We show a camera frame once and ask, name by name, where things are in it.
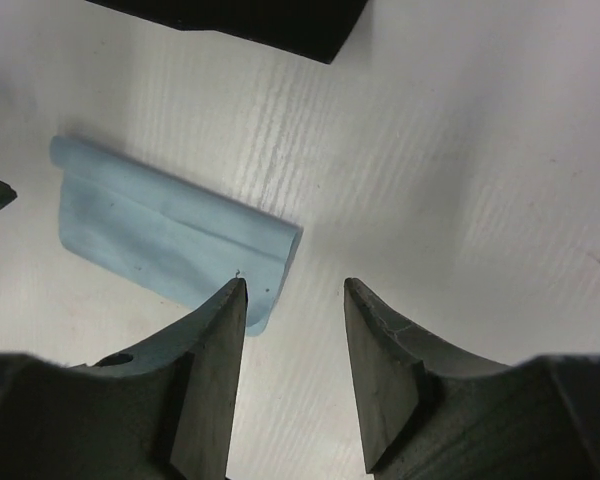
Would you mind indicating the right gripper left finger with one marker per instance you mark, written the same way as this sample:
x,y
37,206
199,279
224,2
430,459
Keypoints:
x,y
204,351

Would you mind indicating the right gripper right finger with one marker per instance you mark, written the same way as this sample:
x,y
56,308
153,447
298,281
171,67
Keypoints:
x,y
397,367

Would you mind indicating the blue cloth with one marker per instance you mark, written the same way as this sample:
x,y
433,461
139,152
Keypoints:
x,y
181,241

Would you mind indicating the black rectangular case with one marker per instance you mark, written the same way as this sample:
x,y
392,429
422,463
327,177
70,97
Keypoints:
x,y
314,29

